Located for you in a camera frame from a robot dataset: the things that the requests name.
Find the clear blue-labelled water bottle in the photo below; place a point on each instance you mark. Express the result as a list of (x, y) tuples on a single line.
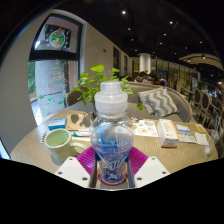
[(111, 143)]

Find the white ointment tube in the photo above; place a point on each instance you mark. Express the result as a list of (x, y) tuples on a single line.
[(81, 133)]

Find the grey curved sofa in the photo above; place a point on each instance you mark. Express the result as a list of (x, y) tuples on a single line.
[(185, 103)]

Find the group of dining chairs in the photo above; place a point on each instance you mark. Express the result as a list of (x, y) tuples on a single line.
[(203, 101)]

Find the grey chevron cushion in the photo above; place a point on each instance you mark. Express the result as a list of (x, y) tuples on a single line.
[(158, 101)]

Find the white paper napkin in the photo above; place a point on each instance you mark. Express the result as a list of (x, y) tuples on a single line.
[(201, 139)]

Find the white blue paper packet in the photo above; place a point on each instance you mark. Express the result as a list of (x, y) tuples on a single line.
[(183, 130)]

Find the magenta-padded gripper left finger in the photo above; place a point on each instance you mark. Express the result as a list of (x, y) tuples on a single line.
[(85, 163)]

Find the small blue white box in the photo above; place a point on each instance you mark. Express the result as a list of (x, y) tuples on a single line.
[(57, 124)]

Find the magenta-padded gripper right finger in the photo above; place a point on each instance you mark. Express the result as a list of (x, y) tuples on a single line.
[(139, 163)]

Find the pale green mug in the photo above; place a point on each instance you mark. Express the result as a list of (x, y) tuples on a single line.
[(60, 146)]

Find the printed white leaflet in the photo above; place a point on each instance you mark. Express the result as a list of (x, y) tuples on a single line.
[(145, 127)]

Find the clear plastic cup with straw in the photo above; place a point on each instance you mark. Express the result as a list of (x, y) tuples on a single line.
[(210, 145)]

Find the tree-shaped window decal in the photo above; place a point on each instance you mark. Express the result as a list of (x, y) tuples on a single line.
[(56, 78)]

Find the green potted plant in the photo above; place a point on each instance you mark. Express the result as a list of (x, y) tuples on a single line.
[(90, 85)]

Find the blister pill pack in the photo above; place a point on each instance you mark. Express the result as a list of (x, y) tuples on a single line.
[(44, 137)]

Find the person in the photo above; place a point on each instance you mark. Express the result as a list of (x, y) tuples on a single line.
[(142, 77), (160, 80)]

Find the small yellow card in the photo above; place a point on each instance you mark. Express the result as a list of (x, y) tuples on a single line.
[(200, 128)]

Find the round wreath window sticker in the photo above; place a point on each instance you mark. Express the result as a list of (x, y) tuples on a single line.
[(57, 38)]

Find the white orange medicine box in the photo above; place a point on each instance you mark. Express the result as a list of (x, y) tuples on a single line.
[(167, 133)]

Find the group of ceiling lights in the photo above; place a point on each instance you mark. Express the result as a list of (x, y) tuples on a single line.
[(124, 12)]

